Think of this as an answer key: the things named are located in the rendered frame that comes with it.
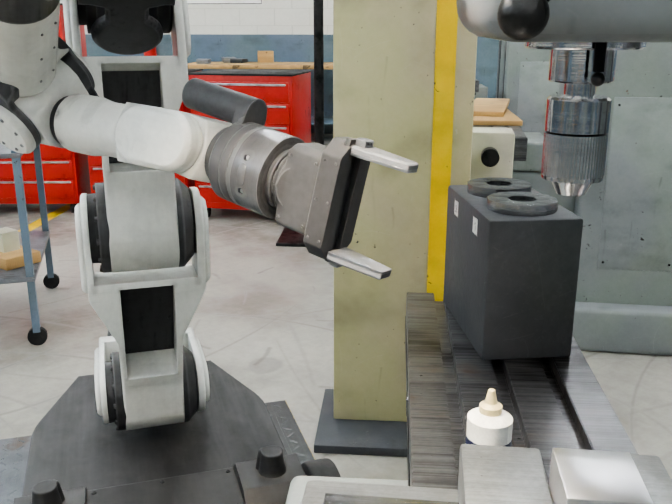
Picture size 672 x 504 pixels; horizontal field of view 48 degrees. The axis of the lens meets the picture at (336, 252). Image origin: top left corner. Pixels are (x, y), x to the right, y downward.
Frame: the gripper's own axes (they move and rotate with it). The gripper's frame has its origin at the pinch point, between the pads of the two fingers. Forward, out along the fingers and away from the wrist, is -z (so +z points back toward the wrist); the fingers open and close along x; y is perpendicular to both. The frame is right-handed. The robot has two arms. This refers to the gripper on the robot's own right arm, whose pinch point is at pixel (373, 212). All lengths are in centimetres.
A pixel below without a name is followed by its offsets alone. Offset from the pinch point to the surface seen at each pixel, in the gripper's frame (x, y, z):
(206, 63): -77, 604, 588
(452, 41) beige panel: 15, 146, 67
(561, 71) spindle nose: 16.8, -5.9, -15.6
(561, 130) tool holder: 12.7, -5.5, -16.8
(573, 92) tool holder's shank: 15.5, -4.7, -16.6
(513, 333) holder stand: -16.4, 28.8, -8.4
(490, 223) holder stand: -3.0, 24.9, -2.7
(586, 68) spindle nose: 17.4, -5.9, -17.3
